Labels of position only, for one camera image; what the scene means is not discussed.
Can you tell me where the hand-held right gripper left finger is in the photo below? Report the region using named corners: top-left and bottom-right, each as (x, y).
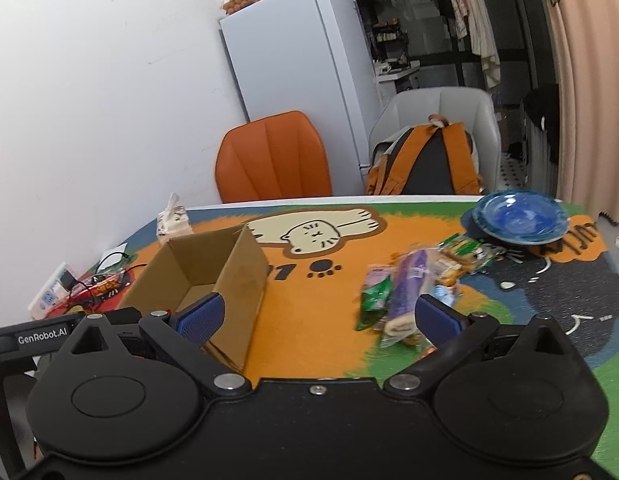
top-left (64, 294), bottom-right (252, 398)

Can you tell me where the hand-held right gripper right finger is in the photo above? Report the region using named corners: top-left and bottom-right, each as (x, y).
top-left (383, 294), bottom-right (586, 401)

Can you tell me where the light blue snack packet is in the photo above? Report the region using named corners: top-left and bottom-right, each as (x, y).
top-left (432, 285), bottom-right (463, 312)

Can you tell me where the purple snack packet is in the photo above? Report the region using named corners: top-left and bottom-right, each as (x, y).
top-left (382, 249), bottom-right (431, 347)

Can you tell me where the brown cardboard box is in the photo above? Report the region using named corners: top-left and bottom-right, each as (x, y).
top-left (118, 223), bottom-right (270, 373)

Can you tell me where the orange cracker packet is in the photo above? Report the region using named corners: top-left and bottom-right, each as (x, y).
top-left (429, 250), bottom-right (475, 287)

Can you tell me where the green and lilac snack packet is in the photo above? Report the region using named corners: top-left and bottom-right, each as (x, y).
top-left (355, 265), bottom-right (396, 332)

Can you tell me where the green striped cookie packet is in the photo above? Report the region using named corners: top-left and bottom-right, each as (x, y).
top-left (439, 234), bottom-right (506, 273)

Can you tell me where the white power strip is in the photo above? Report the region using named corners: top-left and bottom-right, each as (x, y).
top-left (29, 261), bottom-right (77, 320)

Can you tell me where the red snack packet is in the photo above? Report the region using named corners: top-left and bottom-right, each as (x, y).
top-left (72, 272), bottom-right (129, 307)

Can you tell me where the dark blue plate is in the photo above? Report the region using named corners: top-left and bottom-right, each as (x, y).
top-left (461, 207), bottom-right (490, 238)

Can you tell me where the blue glazed plate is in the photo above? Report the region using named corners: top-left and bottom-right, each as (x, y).
top-left (473, 190), bottom-right (569, 247)

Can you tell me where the orange and grey backpack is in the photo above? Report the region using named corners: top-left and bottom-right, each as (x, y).
top-left (365, 115), bottom-right (485, 196)

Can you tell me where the orange padded chair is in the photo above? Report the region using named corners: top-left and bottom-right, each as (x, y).
top-left (215, 111), bottom-right (334, 204)

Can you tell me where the grey padded chair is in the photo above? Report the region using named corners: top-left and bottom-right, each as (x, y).
top-left (369, 86), bottom-right (503, 196)

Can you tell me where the black garment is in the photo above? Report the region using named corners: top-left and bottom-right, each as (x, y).
top-left (522, 85), bottom-right (561, 162)

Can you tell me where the white refrigerator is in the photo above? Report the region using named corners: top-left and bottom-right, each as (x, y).
top-left (219, 0), bottom-right (383, 198)

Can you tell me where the peach curtain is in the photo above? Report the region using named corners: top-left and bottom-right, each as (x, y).
top-left (542, 0), bottom-right (619, 221)

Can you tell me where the shelf with jars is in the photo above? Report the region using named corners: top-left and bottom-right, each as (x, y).
top-left (372, 17), bottom-right (411, 61)

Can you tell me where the white hanging garment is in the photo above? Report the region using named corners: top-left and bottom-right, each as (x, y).
top-left (457, 0), bottom-right (501, 92)

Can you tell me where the power strip with cables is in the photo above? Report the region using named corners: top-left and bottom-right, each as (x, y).
top-left (69, 251), bottom-right (142, 311)

